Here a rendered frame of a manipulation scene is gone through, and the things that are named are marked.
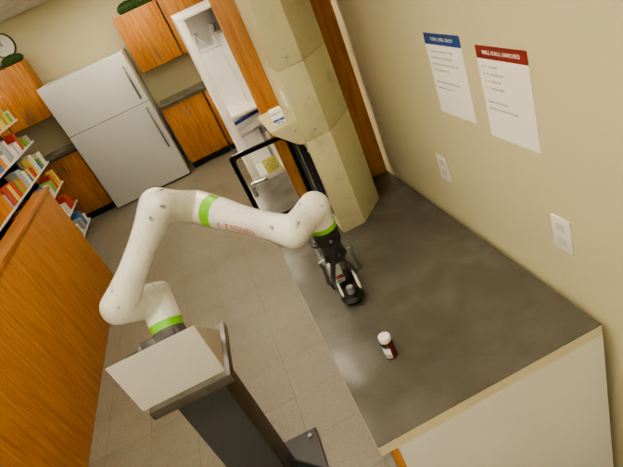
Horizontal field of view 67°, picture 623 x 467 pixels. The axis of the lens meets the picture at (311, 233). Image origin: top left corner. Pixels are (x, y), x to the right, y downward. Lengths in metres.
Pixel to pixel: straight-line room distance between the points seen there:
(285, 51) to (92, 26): 5.71
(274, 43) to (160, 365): 1.23
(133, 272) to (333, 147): 0.93
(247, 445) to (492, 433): 1.03
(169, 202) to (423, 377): 0.95
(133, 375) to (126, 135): 5.37
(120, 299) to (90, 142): 5.36
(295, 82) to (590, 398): 1.46
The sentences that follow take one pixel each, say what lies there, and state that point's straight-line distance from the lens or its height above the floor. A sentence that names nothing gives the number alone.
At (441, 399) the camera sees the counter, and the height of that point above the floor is 0.94.
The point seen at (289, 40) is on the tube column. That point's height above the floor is 1.79.
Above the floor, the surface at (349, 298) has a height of 0.98.
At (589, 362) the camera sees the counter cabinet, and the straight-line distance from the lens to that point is 1.61.
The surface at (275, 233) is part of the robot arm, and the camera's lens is 1.45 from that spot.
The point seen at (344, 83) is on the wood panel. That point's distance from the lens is 2.37.
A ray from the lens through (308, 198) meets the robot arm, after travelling 1.51.
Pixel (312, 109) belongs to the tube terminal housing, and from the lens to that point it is 1.94.
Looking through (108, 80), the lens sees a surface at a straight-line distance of 6.80.
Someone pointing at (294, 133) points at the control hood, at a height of 1.47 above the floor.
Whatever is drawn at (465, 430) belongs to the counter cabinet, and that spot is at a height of 0.82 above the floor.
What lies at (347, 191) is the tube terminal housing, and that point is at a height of 1.13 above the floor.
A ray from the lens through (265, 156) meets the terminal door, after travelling 2.28.
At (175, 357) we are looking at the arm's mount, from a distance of 1.75.
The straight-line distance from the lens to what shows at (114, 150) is 6.98.
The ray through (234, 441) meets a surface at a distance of 2.12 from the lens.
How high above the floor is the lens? 2.07
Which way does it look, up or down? 30 degrees down
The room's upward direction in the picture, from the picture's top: 25 degrees counter-clockwise
